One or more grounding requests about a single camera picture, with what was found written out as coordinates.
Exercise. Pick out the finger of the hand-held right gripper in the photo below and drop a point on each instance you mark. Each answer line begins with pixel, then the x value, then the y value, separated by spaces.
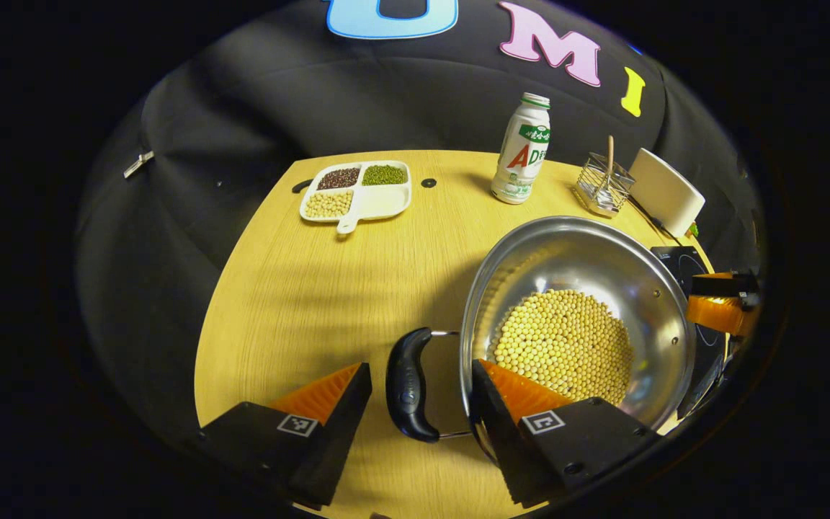
pixel 725 285
pixel 717 315

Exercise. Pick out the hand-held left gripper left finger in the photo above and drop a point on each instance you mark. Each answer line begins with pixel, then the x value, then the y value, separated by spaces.
pixel 343 425

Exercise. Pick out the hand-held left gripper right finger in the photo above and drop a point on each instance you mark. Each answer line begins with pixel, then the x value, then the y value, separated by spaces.
pixel 498 432

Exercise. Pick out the black induction cooktop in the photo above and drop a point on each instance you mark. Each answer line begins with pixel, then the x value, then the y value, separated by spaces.
pixel 674 263

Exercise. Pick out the stainless steel pot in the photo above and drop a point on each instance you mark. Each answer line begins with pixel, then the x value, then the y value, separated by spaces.
pixel 566 252

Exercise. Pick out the toy sandwich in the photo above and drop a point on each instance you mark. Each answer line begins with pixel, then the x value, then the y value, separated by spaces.
pixel 693 231

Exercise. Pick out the white toaster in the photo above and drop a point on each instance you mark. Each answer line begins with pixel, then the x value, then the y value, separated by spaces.
pixel 667 191

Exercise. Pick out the pile of yellow soybeans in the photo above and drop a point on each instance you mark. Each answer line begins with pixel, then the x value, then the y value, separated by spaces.
pixel 566 346

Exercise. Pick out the white divided bean dish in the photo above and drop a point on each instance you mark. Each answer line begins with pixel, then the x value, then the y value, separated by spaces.
pixel 386 202

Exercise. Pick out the white drink bottle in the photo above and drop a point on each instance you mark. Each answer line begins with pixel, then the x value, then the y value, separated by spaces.
pixel 521 155

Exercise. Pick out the silver cloth clip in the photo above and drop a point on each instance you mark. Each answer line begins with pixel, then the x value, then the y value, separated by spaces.
pixel 138 164

